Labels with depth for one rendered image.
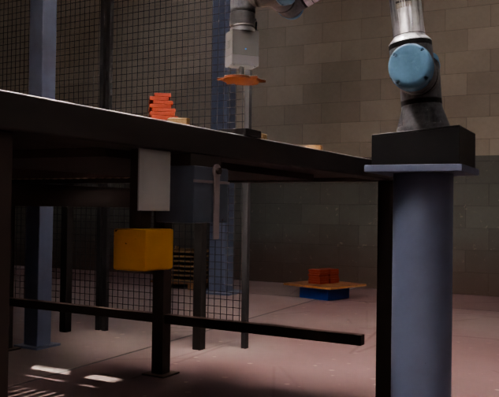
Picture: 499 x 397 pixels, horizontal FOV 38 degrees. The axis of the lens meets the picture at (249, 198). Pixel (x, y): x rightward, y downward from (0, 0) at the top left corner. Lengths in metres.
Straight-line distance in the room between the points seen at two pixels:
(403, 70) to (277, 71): 5.55
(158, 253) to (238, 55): 0.91
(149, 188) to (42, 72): 2.61
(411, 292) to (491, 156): 4.76
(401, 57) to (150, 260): 0.94
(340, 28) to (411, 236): 5.39
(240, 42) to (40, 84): 1.97
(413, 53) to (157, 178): 0.85
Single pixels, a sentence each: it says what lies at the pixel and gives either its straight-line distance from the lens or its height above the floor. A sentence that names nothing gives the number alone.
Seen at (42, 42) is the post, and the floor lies 1.59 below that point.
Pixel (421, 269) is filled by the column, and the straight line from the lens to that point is 2.07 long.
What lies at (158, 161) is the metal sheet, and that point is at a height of 0.83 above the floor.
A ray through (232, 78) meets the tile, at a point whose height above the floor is 1.12.
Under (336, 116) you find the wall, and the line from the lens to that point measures 7.18.
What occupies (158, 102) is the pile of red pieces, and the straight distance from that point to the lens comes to 2.99.
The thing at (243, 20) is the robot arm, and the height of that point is 1.29.
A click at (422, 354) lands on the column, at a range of 2.10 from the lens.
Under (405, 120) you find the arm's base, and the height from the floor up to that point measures 1.00.
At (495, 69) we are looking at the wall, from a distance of 6.88.
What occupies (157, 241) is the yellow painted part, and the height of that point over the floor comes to 0.68.
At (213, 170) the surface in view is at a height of 0.82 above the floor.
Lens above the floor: 0.74
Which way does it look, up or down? 1 degrees up
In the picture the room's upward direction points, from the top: 1 degrees clockwise
